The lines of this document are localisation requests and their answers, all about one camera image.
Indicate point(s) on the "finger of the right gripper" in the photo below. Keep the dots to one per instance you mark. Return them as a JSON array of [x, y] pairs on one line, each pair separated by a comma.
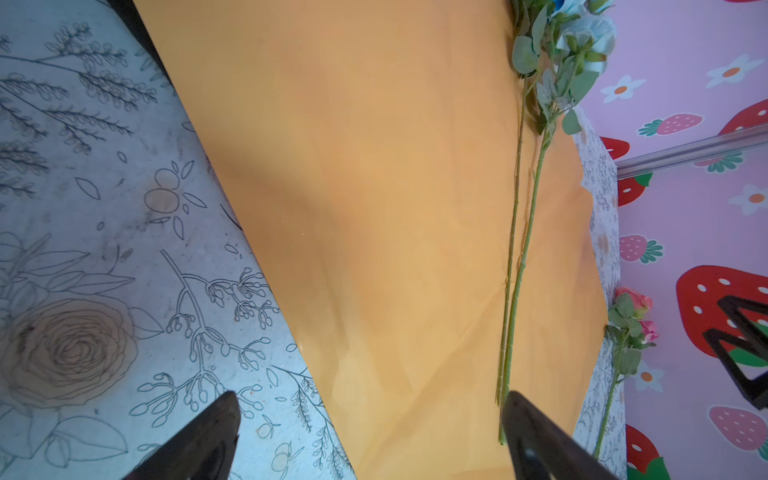
[[752, 341]]

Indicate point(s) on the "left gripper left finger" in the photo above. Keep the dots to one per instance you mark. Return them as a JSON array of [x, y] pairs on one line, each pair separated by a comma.
[[203, 449]]

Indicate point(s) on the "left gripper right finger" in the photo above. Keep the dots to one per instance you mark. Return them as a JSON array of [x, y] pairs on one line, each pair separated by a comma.
[[539, 449]]

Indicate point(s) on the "pink fake rose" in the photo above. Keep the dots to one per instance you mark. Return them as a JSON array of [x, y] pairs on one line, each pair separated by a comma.
[[630, 333]]

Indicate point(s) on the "orange wrapping paper sheet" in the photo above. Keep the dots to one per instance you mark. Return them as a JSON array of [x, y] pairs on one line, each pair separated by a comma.
[[367, 150]]

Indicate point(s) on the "white fake rose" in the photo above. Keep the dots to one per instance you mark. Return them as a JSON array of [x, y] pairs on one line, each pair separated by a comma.
[[603, 30]]

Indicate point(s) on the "blue fake rose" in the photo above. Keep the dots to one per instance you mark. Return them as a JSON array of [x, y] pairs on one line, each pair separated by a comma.
[[547, 56]]

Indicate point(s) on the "right corner aluminium post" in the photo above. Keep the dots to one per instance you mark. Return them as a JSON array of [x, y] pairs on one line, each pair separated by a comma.
[[702, 150]]

